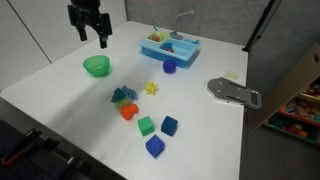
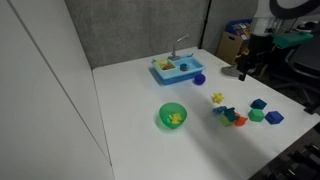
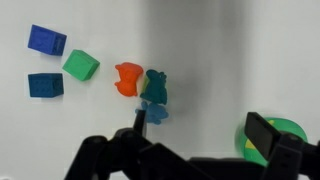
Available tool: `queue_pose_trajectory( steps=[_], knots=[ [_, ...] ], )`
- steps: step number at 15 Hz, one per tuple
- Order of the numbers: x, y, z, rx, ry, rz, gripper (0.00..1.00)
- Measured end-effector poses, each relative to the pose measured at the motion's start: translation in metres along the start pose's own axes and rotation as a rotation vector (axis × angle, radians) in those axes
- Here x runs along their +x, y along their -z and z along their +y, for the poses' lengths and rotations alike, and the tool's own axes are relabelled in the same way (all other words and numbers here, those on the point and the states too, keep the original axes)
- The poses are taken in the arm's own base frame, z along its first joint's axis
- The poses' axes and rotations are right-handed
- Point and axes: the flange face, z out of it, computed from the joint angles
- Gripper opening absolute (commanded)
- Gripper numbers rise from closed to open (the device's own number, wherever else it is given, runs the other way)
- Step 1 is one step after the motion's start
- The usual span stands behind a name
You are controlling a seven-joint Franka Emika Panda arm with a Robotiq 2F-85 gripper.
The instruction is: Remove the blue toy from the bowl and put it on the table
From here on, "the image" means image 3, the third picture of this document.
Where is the green cube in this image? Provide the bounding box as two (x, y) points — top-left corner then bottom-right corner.
(61, 49), (101, 82)

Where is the yellow piece in bowl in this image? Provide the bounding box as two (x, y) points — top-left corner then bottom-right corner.
(244, 138), (258, 150)

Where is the green bowl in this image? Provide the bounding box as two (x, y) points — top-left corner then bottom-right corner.
(234, 116), (309, 168)

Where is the bright blue cube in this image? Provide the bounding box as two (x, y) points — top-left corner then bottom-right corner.
(27, 24), (68, 57)

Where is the dark blue cube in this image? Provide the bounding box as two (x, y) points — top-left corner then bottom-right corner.
(27, 72), (65, 99)

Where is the blue animal toy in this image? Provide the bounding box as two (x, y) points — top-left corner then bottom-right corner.
(134, 100), (170, 126)

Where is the lime green block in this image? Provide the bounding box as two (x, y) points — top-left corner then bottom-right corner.
(141, 74), (150, 96)

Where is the orange animal toy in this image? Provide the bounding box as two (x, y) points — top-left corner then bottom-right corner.
(114, 61), (145, 98)

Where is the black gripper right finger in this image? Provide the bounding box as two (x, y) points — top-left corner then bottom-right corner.
(244, 111), (282, 160)

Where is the teal animal toy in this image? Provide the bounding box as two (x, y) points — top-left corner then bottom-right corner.
(139, 68), (169, 106)

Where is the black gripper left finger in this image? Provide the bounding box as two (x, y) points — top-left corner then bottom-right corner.
(133, 109), (148, 137)

